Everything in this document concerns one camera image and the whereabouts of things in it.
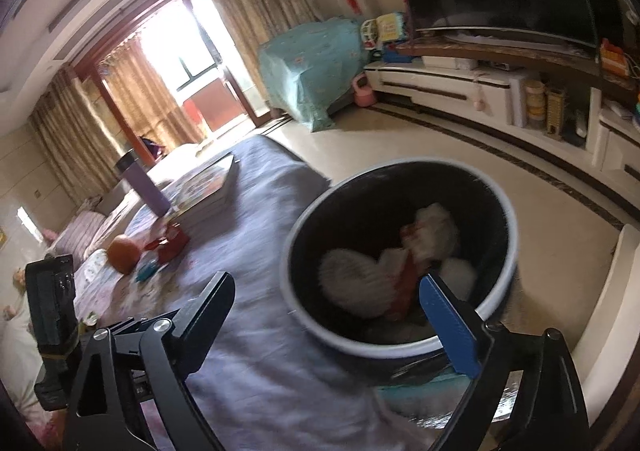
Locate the pink kettlebell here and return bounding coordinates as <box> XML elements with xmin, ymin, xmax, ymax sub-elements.
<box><xmin>351</xmin><ymin>74</ymin><xmax>376</xmax><ymax>107</ymax></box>

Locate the colourful toy board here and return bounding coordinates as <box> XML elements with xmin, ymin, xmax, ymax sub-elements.
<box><xmin>376</xmin><ymin>11</ymin><xmax>409</xmax><ymax>45</ymax></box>

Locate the purple tumbler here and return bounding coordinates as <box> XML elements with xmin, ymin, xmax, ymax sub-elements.
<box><xmin>116</xmin><ymin>148</ymin><xmax>172</xmax><ymax>217</ymax></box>

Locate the orange fruit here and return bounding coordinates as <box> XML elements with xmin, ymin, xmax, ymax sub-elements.
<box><xmin>107</xmin><ymin>234</ymin><xmax>141</xmax><ymax>275</ymax></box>

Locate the beige curtain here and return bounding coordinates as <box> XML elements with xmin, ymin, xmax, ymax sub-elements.
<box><xmin>27</xmin><ymin>71</ymin><xmax>131</xmax><ymax>210</ymax></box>
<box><xmin>192</xmin><ymin>0</ymin><xmax>321</xmax><ymax>117</ymax></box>
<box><xmin>97</xmin><ymin>38</ymin><xmax>204</xmax><ymax>152</ymax></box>

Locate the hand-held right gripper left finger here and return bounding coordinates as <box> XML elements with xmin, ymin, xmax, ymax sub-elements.
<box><xmin>65</xmin><ymin>271</ymin><xmax>236</xmax><ymax>451</ymax></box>

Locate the orange toy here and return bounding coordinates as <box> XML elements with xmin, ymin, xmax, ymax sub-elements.
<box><xmin>599</xmin><ymin>38</ymin><xmax>629</xmax><ymax>77</ymax></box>

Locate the white television cabinet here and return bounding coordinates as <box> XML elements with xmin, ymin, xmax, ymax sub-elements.
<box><xmin>364</xmin><ymin>34</ymin><xmax>640</xmax><ymax>183</ymax></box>

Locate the teal covered furniture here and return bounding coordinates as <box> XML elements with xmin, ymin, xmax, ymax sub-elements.
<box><xmin>257</xmin><ymin>17</ymin><xmax>369</xmax><ymax>132</ymax></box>

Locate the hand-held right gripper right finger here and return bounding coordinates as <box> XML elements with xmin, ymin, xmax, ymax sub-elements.
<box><xmin>419</xmin><ymin>273</ymin><xmax>599</xmax><ymax>451</ymax></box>

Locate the plastic-wrapped stool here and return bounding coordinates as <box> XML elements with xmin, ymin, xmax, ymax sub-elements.
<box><xmin>380</xmin><ymin>366</ymin><xmax>527</xmax><ymax>438</ymax></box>

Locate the stack of books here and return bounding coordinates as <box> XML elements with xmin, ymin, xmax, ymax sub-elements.
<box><xmin>162</xmin><ymin>154</ymin><xmax>236</xmax><ymax>227</ymax></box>

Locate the floral cloth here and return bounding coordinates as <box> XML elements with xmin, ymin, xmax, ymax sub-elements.
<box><xmin>75</xmin><ymin>248</ymin><xmax>171</xmax><ymax>327</ymax></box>

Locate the red-brown balcony door frame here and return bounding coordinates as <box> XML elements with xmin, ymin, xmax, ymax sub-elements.
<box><xmin>70</xmin><ymin>0</ymin><xmax>262</xmax><ymax>143</ymax></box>

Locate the person's left forearm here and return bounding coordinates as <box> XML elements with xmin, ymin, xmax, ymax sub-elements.
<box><xmin>15</xmin><ymin>396</ymin><xmax>69</xmax><ymax>451</ymax></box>

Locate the pink striped cushion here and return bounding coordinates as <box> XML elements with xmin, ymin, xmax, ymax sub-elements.
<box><xmin>52</xmin><ymin>211</ymin><xmax>121</xmax><ymax>257</ymax></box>

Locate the tower model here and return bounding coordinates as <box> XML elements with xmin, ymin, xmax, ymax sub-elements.
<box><xmin>546</xmin><ymin>87</ymin><xmax>567</xmax><ymax>140</ymax></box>

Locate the white flat box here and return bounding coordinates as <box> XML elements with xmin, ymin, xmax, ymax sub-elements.
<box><xmin>422</xmin><ymin>55</ymin><xmax>479</xmax><ymax>71</ymax></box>

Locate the red box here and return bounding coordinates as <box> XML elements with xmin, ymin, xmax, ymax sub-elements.
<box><xmin>145</xmin><ymin>224</ymin><xmax>191</xmax><ymax>262</ymax></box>

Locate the white wooden chair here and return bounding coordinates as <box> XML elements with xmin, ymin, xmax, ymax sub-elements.
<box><xmin>570</xmin><ymin>224</ymin><xmax>640</xmax><ymax>413</ymax></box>

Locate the black white-rimmed bin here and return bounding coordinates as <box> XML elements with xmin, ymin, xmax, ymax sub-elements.
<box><xmin>280</xmin><ymin>158</ymin><xmax>519</xmax><ymax>383</ymax></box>

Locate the blue toy box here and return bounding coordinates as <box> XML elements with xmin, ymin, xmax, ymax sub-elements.
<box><xmin>382</xmin><ymin>44</ymin><xmax>414</xmax><ymax>63</ymax></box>

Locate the grey cloth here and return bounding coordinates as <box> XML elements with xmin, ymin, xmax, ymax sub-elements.
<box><xmin>125</xmin><ymin>135</ymin><xmax>437</xmax><ymax>451</ymax></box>

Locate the white basket toy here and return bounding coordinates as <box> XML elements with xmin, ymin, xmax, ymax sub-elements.
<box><xmin>361</xmin><ymin>18</ymin><xmax>381</xmax><ymax>50</ymax></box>

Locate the yellow can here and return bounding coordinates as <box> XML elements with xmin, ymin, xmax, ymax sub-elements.
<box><xmin>525</xmin><ymin>80</ymin><xmax>546</xmax><ymax>122</ymax></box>

